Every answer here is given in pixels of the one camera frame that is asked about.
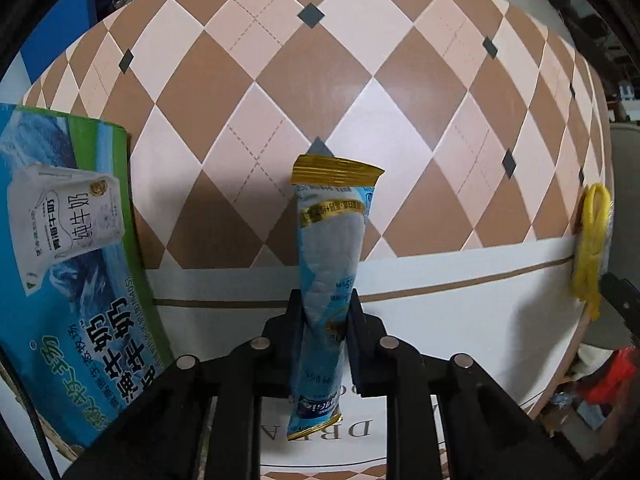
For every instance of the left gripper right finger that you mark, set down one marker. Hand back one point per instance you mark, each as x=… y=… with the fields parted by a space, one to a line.
x=446 y=418

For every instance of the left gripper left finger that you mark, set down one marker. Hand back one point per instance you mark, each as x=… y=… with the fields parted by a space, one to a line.
x=200 y=419

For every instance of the blue gold stick packet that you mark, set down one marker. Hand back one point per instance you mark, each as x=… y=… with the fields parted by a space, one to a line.
x=333 y=202

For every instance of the grey office chair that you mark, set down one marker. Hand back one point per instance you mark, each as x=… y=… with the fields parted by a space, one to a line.
x=624 y=253

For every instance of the milk carton cardboard box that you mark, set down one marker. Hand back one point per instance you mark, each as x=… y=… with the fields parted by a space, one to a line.
x=78 y=322

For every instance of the blue folded mat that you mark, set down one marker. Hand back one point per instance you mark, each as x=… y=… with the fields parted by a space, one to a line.
x=65 y=22

